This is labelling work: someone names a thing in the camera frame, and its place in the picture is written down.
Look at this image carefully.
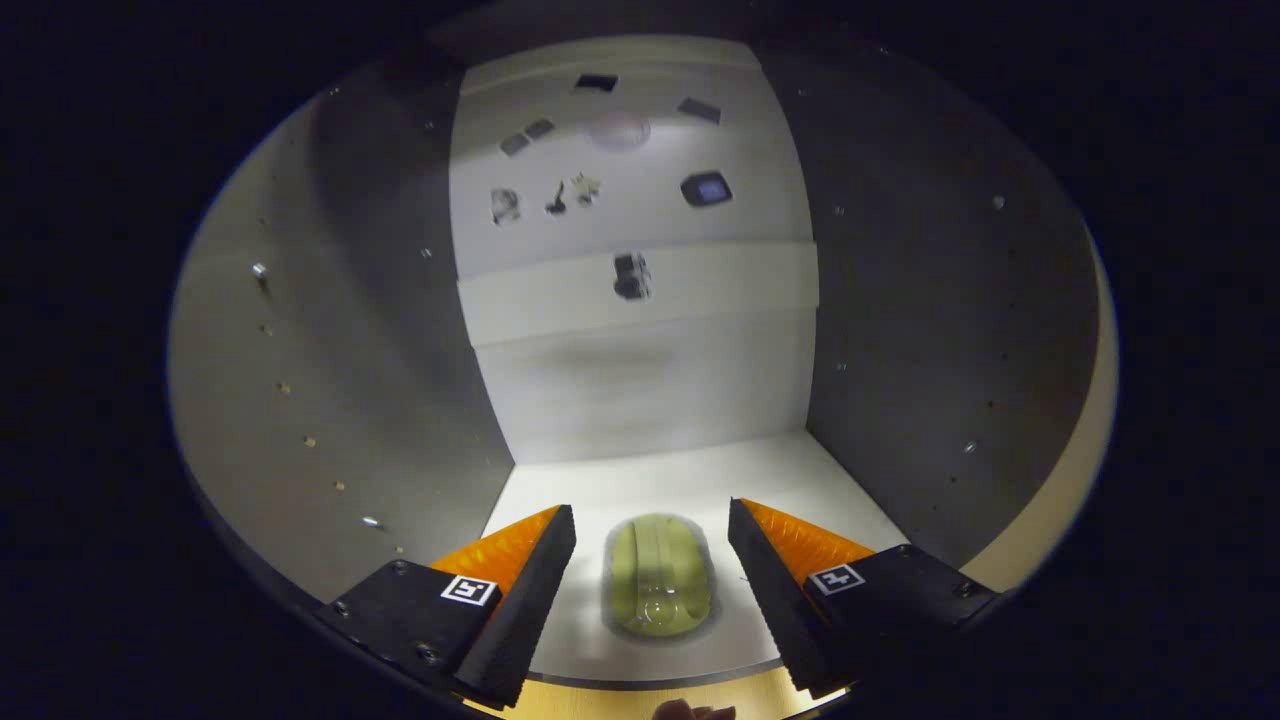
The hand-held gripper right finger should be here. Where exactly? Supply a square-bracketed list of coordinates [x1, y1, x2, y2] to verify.
[727, 497, 1001, 699]

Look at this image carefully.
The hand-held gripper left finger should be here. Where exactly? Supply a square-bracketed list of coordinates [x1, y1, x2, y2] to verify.
[315, 504, 578, 709]

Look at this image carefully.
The dark grey cabinet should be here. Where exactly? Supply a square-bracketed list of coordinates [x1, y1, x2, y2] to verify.
[168, 35, 1119, 691]

